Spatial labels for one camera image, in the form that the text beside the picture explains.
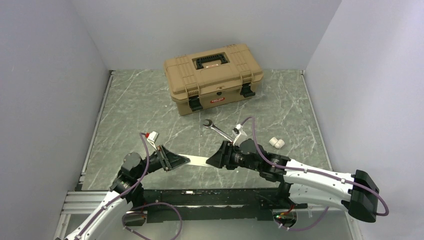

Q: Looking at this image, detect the tan plastic toolbox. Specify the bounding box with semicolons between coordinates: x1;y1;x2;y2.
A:
163;43;264;116

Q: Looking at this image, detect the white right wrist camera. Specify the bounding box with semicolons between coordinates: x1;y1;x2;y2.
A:
232;124;249;146

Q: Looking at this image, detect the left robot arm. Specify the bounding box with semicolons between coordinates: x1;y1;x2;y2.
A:
56;145;191;240

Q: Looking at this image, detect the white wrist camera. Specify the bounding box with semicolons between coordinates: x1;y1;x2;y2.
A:
232;124;249;146
144;131;159;150

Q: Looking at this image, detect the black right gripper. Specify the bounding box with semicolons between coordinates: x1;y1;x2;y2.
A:
206;140;261;172

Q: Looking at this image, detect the white pipe elbow fitting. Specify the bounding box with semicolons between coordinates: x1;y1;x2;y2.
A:
268;137;285;149

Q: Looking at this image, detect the white air conditioner remote control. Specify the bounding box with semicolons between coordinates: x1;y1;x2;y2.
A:
180;154;213;168

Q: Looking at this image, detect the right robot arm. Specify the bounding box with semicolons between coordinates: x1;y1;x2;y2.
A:
206;139;380;223

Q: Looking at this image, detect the silver combination wrench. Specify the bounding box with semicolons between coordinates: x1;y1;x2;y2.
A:
203;119;234;142

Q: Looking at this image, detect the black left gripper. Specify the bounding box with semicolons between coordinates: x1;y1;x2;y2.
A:
134;144;190;179

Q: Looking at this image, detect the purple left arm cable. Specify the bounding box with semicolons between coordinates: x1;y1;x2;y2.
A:
74;131;183;240

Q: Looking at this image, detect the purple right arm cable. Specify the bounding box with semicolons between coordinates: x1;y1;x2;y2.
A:
239;115;390;232

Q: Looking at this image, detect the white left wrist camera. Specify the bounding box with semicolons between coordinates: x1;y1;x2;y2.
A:
144;131;159;150

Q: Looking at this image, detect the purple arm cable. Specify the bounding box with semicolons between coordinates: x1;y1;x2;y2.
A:
74;131;183;240
239;115;390;232

